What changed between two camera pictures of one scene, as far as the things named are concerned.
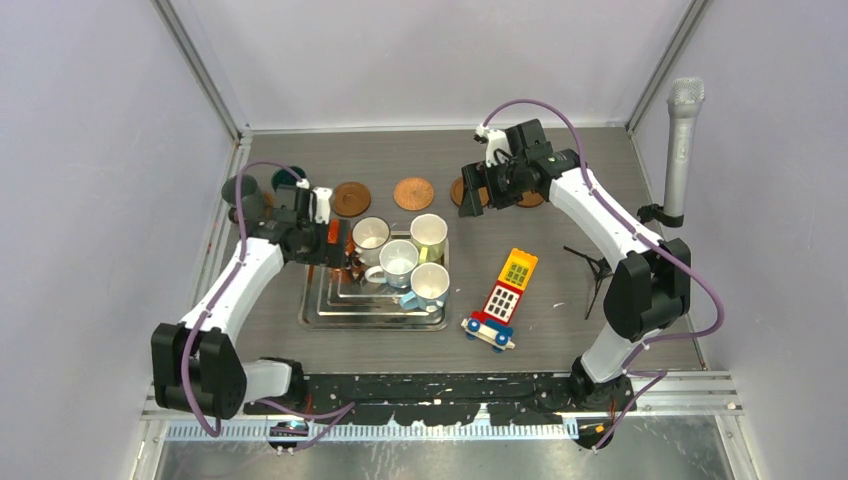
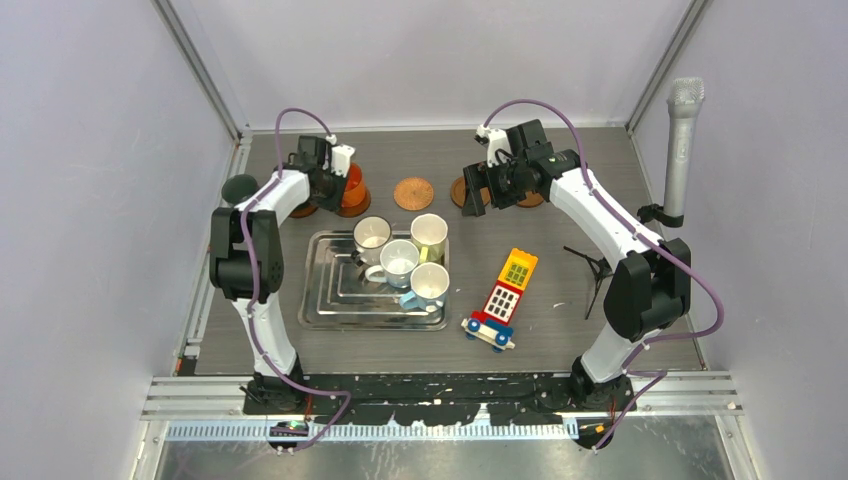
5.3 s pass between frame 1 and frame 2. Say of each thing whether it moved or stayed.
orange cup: moved
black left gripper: moved
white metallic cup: stayed
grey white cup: stayed
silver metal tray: stayed
